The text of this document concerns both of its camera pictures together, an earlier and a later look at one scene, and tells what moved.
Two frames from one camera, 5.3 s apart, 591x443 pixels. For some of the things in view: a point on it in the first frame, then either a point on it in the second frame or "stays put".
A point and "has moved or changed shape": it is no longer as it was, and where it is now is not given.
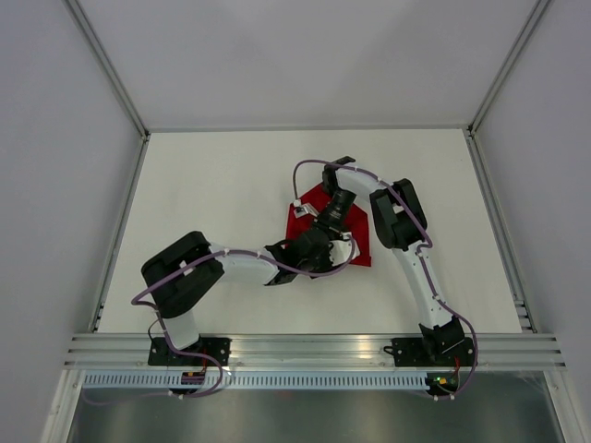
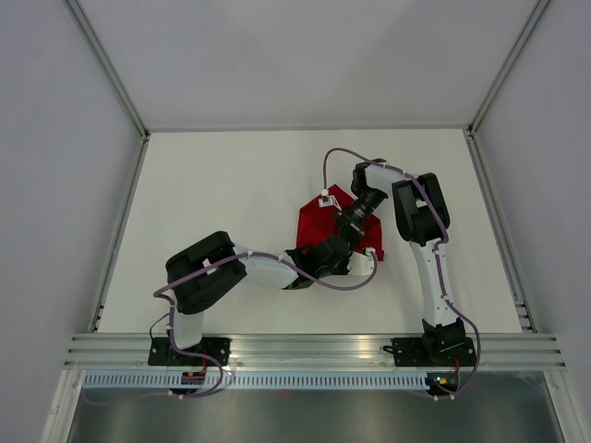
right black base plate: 431,352 stays put
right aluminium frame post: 538,9 stays put
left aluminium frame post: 114,73 stays put
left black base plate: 162,353 stays put
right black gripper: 331,227 → 353,229
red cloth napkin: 355,224 has moved or changed shape
